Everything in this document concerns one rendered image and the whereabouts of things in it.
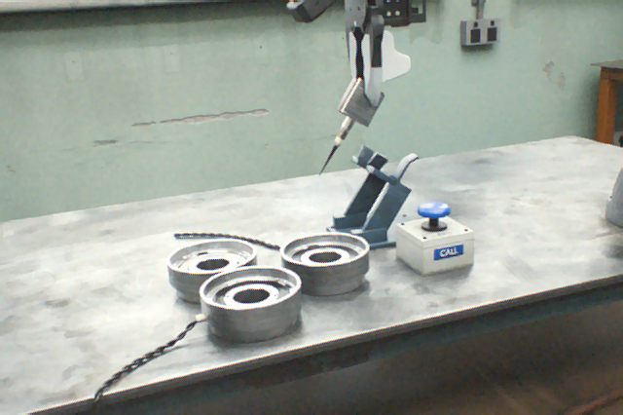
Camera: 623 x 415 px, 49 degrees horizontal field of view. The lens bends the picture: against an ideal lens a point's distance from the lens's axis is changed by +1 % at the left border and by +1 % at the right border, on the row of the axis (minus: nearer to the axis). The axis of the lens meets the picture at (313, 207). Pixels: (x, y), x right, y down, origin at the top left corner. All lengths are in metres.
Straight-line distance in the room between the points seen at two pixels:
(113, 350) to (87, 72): 1.67
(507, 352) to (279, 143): 1.48
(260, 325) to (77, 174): 1.74
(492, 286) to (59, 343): 0.47
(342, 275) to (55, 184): 1.71
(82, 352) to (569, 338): 0.81
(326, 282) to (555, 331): 0.58
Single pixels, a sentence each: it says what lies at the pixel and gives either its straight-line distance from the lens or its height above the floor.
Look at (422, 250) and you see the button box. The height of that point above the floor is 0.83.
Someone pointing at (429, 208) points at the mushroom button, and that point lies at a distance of 0.82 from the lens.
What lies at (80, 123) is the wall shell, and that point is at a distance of 2.33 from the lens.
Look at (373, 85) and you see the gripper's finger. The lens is 0.86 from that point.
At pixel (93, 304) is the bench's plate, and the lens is 0.83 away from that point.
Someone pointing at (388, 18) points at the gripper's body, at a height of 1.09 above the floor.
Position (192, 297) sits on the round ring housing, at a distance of 0.78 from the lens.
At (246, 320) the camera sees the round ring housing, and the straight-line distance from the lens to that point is 0.67.
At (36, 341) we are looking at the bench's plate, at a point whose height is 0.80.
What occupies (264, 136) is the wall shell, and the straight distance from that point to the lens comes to 2.43.
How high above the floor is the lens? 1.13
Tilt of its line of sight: 18 degrees down
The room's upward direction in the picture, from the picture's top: 3 degrees counter-clockwise
